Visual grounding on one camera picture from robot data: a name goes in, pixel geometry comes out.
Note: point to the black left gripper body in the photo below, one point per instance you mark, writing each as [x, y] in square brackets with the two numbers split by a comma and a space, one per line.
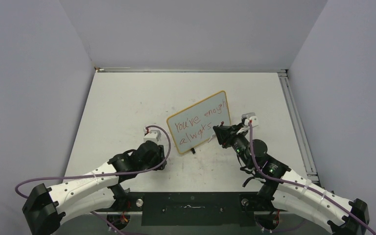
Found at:
[156, 160]

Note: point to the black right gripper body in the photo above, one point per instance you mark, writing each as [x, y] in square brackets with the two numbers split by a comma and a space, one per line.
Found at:
[240, 143]

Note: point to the yellow framed whiteboard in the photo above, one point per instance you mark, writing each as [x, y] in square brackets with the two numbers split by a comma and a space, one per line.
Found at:
[193, 125]

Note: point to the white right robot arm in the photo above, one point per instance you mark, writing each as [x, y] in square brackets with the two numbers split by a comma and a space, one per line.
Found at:
[284, 189]

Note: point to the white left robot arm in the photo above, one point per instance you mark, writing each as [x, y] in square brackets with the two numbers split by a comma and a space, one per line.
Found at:
[47, 208]

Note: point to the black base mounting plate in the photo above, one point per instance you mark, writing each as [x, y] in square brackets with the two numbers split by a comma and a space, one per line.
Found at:
[193, 208]

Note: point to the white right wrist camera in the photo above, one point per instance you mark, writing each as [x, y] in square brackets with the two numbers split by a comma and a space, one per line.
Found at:
[249, 118]

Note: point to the aluminium rail right side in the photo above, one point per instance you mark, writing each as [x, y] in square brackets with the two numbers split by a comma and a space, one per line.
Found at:
[300, 133]

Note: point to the aluminium rail back edge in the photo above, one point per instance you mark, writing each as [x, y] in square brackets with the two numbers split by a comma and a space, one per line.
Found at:
[111, 70]

